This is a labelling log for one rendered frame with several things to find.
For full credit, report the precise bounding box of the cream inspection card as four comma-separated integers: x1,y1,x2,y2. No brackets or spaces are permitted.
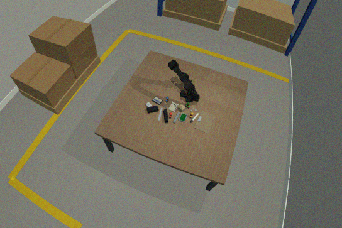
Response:
168,102,179,112

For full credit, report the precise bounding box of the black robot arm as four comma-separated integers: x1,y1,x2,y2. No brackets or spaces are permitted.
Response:
168,60,199,103

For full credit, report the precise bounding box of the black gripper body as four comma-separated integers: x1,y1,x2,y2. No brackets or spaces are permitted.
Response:
180,90,200,102

